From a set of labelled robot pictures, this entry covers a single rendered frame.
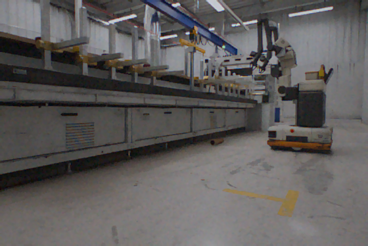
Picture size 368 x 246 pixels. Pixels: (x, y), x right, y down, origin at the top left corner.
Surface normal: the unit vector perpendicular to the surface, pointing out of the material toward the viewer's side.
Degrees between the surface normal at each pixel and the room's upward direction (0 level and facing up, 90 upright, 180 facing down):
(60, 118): 90
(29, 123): 93
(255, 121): 90
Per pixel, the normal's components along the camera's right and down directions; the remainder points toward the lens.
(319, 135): -0.55, 0.04
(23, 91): 0.86, 0.03
